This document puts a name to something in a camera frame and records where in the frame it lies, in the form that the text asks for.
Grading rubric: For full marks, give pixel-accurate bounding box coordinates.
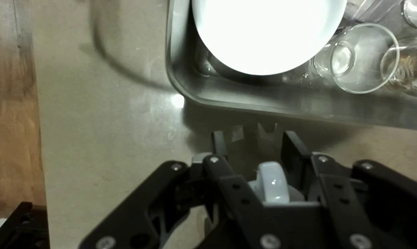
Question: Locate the stainless steel sink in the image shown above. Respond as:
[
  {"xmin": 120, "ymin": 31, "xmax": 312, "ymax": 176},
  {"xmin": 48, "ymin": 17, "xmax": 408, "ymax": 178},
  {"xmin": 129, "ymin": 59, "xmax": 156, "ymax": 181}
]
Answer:
[{"xmin": 165, "ymin": 0, "xmax": 417, "ymax": 134}]

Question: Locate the glass with brown residue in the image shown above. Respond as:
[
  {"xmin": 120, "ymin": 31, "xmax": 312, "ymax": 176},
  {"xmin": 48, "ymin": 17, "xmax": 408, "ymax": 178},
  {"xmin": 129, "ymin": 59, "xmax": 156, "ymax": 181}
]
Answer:
[{"xmin": 380, "ymin": 42, "xmax": 417, "ymax": 89}]

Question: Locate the white ceramic mug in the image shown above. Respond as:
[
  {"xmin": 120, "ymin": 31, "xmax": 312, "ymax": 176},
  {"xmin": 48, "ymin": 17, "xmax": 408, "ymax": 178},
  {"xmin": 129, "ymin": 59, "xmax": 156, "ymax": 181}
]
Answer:
[{"xmin": 248, "ymin": 159, "xmax": 307, "ymax": 206}]

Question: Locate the white round plate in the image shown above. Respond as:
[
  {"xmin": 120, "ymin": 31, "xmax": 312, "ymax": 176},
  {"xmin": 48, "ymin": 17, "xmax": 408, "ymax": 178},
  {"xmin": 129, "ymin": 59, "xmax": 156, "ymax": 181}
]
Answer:
[{"xmin": 190, "ymin": 0, "xmax": 350, "ymax": 77}]

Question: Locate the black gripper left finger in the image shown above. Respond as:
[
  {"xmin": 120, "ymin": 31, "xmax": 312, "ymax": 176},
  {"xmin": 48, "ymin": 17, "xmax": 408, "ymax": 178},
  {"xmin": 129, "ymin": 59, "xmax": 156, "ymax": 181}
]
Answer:
[{"xmin": 78, "ymin": 129, "xmax": 283, "ymax": 249}]

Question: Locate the clear drinking glass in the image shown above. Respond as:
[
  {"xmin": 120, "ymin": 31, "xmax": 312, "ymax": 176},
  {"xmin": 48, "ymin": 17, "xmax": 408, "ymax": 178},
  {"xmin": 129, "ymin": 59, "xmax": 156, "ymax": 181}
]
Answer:
[{"xmin": 330, "ymin": 22, "xmax": 402, "ymax": 96}]

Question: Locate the clear plastic container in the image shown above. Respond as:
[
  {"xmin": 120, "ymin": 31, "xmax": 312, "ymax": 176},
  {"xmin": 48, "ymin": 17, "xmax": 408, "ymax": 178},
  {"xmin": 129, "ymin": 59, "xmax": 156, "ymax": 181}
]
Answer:
[{"xmin": 345, "ymin": 0, "xmax": 406, "ymax": 30}]

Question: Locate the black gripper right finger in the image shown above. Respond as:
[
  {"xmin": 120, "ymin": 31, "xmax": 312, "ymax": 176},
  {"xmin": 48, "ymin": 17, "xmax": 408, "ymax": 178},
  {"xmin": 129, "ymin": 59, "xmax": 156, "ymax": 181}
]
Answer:
[{"xmin": 282, "ymin": 129, "xmax": 417, "ymax": 249}]

